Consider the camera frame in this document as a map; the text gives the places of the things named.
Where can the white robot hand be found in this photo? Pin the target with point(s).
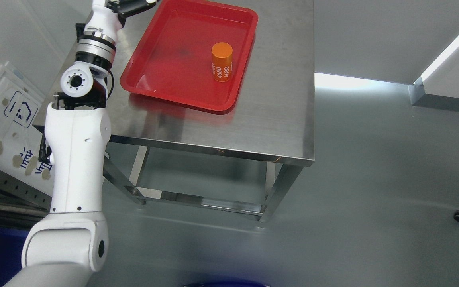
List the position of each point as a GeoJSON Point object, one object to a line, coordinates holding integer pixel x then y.
{"type": "Point", "coordinates": [104, 22]}

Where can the orange cylindrical capacitor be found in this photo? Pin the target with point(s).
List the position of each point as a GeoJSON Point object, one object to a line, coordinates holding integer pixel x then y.
{"type": "Point", "coordinates": [222, 61]}

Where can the blue robot base edge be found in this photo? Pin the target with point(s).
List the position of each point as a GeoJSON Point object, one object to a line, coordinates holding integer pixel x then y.
{"type": "Point", "coordinates": [225, 284]}

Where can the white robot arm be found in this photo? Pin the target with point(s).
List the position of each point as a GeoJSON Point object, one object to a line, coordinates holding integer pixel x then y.
{"type": "Point", "coordinates": [71, 243]}

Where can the red plastic tray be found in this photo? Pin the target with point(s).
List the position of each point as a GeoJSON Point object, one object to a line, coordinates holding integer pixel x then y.
{"type": "Point", "coordinates": [173, 59]}

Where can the stainless steel table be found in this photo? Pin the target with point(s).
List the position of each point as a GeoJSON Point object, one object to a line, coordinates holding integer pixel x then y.
{"type": "Point", "coordinates": [272, 121]}

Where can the white sign board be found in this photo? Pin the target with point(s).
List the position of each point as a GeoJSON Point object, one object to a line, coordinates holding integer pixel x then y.
{"type": "Point", "coordinates": [20, 102]}

